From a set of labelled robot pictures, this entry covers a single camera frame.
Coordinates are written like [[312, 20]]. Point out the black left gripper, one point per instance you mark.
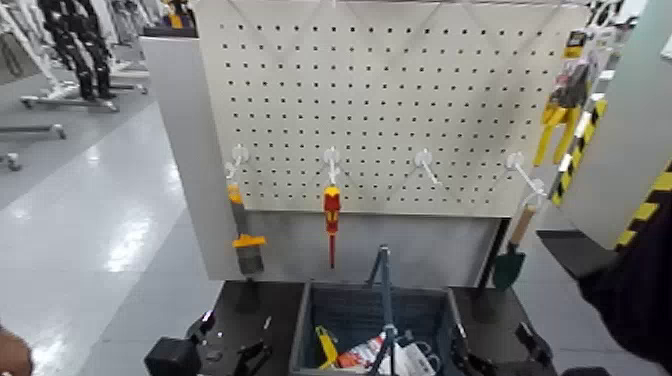
[[170, 357]]

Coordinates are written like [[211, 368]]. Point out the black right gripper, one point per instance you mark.
[[585, 372]]

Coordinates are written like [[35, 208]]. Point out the yellow paint roller white sleeve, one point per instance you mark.
[[328, 346]]

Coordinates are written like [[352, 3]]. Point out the dark teal plastic crate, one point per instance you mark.
[[346, 315]]

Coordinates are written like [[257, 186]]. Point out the white packaged item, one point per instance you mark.
[[414, 359]]

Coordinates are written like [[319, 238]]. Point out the orange grey paint brush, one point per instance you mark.
[[240, 215]]

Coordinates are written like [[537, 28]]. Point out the red white package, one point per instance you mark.
[[362, 357]]

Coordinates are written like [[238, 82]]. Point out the red yellow screwdriver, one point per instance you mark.
[[332, 204]]

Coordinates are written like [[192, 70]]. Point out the white pegboard hook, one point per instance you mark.
[[515, 160], [332, 156], [423, 157], [240, 155]]

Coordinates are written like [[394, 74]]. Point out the grey backing panel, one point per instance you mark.
[[178, 157]]

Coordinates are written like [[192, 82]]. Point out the brown rounded blurry object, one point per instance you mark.
[[13, 357]]

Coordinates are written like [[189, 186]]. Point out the grey panel with hazard stripes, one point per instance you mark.
[[630, 131]]

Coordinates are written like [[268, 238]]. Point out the grey caster wheel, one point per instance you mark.
[[13, 162]]

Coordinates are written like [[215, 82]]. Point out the beige perforated pegboard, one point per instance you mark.
[[367, 78]]

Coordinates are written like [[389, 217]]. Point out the yellow black machine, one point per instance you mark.
[[178, 16]]

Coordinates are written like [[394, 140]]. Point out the black humanoid robot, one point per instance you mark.
[[78, 47]]

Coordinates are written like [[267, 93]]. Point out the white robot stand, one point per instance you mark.
[[26, 47]]

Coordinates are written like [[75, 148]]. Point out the black panel support post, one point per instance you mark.
[[485, 304]]

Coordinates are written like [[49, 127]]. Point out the grey stand base frame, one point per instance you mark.
[[68, 102], [36, 130]]

